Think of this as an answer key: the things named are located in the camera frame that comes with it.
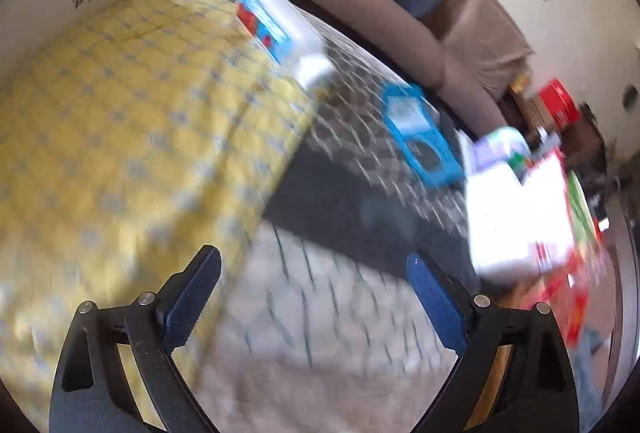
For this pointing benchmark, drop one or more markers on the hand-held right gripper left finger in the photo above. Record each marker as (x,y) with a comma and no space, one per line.
(190,298)

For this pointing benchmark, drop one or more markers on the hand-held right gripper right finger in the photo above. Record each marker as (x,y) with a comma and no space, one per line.
(435,298)

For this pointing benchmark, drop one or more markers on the white carton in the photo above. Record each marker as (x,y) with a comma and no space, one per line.
(515,223)

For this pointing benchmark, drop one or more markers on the grey patterned table cover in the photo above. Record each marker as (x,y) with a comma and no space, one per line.
(350,213)

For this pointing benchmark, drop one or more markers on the red snack packets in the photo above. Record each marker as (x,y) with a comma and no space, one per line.
(570,293)

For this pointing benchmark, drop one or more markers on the purple and green bottle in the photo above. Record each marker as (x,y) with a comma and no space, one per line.
(500,148)

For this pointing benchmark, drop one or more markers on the blue wet wipe pack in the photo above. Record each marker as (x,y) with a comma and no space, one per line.
(420,133)

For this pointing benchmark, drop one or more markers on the yellow checked cloth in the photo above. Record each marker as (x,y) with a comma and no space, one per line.
(125,138)

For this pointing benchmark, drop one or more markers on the red box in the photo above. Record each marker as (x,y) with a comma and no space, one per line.
(557,103)

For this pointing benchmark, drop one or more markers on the beige sofa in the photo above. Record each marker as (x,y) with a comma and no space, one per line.
(400,43)

